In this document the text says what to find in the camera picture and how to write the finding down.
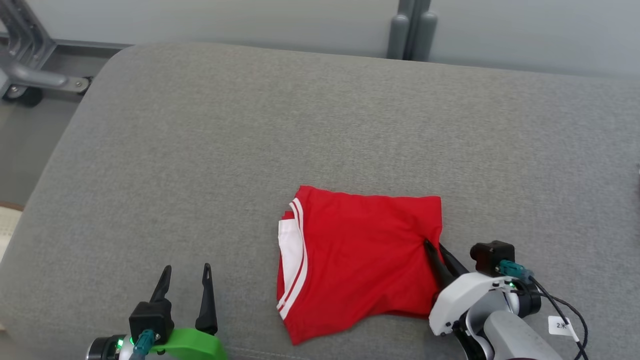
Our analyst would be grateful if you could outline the grey partition post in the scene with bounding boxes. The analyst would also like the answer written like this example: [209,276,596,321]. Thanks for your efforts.
[386,0,439,62]

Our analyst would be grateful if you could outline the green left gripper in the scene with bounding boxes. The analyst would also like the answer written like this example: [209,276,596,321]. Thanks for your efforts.
[149,263,228,360]

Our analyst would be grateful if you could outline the white cable label tag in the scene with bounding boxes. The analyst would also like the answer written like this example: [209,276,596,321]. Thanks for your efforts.
[548,315,581,342]

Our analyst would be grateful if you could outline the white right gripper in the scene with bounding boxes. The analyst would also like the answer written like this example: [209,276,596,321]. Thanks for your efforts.
[423,239,511,337]

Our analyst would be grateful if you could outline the red Bulls 23 shorts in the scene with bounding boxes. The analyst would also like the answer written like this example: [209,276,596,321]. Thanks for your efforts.
[276,185,444,347]

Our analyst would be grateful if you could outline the grey metal wheeled cart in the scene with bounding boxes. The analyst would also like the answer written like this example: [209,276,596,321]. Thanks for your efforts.
[0,0,93,107]

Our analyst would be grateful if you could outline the beige rug with brown edge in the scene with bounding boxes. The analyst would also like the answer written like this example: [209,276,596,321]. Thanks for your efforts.
[0,202,25,263]

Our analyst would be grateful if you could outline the black left camera cable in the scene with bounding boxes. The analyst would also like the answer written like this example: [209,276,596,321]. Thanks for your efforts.
[131,329,156,360]

